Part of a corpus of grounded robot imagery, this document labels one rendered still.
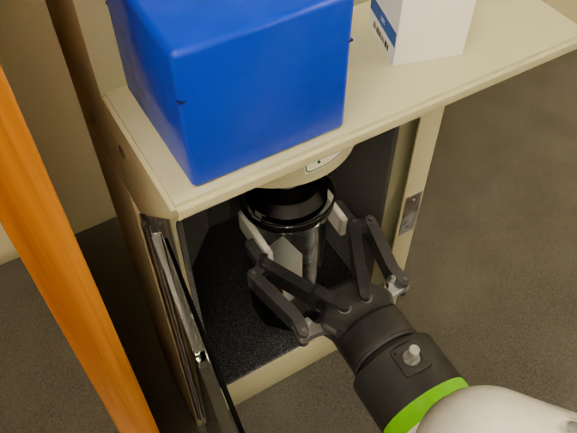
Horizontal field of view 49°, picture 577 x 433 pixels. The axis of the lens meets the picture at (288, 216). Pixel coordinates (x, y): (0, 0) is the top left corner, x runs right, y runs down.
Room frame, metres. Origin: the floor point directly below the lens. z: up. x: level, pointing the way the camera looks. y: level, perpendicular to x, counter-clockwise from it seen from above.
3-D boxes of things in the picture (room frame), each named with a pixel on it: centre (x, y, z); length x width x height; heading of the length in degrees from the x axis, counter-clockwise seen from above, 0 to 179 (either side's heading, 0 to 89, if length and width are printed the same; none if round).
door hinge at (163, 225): (0.31, 0.11, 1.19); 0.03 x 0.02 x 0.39; 121
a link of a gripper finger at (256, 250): (0.40, 0.04, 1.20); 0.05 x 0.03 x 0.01; 30
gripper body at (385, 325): (0.33, -0.08, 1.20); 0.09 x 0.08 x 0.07; 29
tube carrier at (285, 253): (0.46, 0.00, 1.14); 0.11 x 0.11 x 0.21
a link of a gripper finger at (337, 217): (0.48, -0.05, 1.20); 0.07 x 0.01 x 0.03; 29
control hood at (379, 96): (0.35, -0.05, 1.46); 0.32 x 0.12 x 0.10; 121
